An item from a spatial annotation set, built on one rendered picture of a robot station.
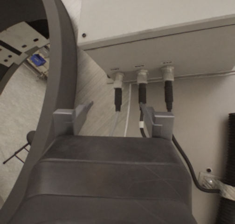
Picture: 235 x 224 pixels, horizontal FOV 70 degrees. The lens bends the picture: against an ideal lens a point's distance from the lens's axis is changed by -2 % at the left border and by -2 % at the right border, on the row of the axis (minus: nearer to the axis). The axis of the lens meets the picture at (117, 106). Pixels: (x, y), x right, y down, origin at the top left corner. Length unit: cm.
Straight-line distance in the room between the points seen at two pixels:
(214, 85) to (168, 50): 10
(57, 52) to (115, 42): 16
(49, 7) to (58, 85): 17
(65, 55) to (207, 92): 24
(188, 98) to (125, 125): 10
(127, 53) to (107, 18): 4
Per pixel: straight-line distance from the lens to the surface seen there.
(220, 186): 25
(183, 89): 28
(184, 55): 23
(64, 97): 31
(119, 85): 25
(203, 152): 26
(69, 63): 33
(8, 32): 99
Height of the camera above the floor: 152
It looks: 5 degrees down
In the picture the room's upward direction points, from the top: 46 degrees clockwise
